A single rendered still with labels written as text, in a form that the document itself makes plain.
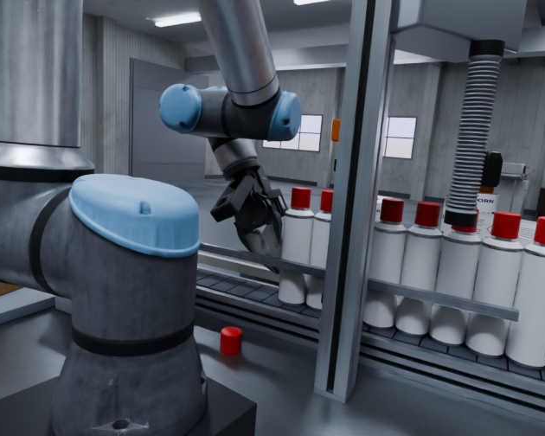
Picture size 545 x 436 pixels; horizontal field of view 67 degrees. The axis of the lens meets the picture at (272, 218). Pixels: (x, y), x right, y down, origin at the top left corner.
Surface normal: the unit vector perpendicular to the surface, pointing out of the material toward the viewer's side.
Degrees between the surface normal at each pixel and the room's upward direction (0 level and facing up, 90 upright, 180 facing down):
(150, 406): 73
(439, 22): 90
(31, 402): 1
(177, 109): 86
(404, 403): 0
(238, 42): 131
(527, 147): 90
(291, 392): 0
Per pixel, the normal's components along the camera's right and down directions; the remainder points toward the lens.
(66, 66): 0.91, 0.15
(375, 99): -0.47, 0.12
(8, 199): 0.14, 0.17
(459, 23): 0.45, 0.19
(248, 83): 0.11, 0.79
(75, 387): -0.45, -0.19
